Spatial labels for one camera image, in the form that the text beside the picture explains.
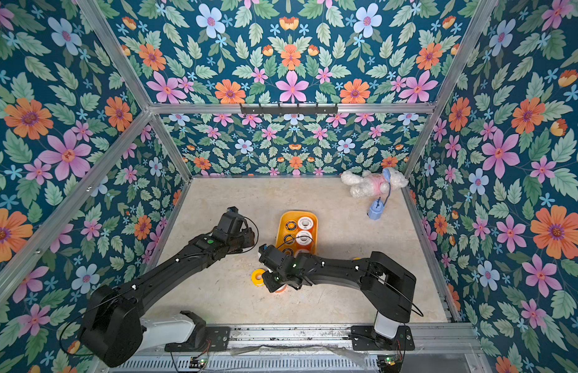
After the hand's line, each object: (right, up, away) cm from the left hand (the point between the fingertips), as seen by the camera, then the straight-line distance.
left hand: (253, 234), depth 86 cm
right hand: (+6, -15, -5) cm, 17 cm away
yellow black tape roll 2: (+13, -4, +10) cm, 17 cm away
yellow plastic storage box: (+16, -1, +9) cm, 19 cm away
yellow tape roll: (+1, -18, 0) cm, 18 cm away
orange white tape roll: (+19, +3, +11) cm, 22 cm away
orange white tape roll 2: (+19, -2, +6) cm, 20 cm away
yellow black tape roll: (+13, +1, +14) cm, 19 cm away
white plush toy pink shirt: (+48, +20, +19) cm, 55 cm away
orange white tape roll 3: (+12, -15, -15) cm, 24 cm away
